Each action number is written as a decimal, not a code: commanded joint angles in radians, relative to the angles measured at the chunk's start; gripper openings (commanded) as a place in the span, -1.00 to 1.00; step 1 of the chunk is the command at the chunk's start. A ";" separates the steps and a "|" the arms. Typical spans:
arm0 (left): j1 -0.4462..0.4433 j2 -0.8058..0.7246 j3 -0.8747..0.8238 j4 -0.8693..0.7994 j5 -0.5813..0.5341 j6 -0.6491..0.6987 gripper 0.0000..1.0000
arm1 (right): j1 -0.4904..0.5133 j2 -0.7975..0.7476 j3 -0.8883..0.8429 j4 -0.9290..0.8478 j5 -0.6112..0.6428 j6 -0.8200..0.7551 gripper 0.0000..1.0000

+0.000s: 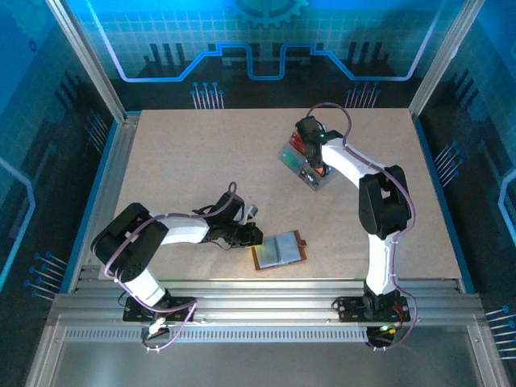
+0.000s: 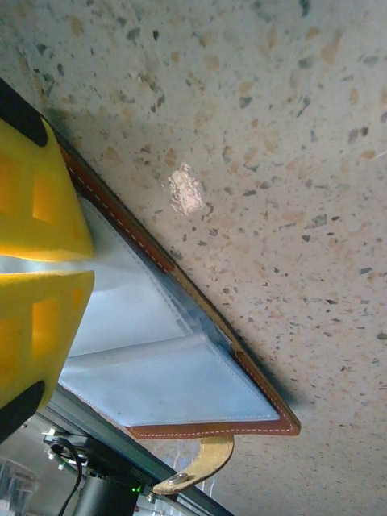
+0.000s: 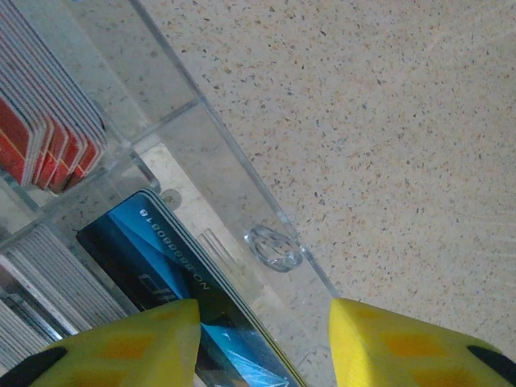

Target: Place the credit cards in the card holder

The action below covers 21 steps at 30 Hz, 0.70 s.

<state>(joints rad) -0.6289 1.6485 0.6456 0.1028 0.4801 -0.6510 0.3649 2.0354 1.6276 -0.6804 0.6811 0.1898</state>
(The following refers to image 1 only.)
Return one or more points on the clear plastic card tray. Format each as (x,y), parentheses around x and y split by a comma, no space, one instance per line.
(292,165)

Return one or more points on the brown leather card holder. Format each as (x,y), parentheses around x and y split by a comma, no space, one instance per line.
(282,250)

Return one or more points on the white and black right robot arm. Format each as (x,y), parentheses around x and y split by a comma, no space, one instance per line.
(342,161)

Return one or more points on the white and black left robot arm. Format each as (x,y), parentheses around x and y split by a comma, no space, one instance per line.
(181,231)

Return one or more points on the teal credit card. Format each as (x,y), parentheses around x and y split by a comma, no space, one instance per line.
(291,155)

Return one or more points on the white and red credit card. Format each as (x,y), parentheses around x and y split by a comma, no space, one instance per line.
(321,171)

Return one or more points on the dark grey credit card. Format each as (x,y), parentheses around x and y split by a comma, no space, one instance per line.
(310,177)

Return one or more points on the slotted metal strip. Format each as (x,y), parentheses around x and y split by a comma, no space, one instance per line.
(262,335)

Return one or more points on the grey metal base panel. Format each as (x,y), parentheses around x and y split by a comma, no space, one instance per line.
(262,363)

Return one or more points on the lit control board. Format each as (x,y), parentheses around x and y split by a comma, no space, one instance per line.
(388,329)

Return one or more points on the aluminium front rail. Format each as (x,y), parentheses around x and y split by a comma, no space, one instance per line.
(262,302)

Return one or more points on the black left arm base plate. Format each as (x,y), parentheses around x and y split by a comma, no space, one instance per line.
(181,308)

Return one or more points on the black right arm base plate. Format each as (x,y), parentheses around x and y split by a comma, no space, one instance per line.
(348,310)

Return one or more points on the aluminium side rail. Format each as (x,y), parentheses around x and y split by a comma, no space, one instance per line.
(106,193)

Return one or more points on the aluminium frame post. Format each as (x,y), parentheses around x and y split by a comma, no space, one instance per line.
(89,60)
(442,60)

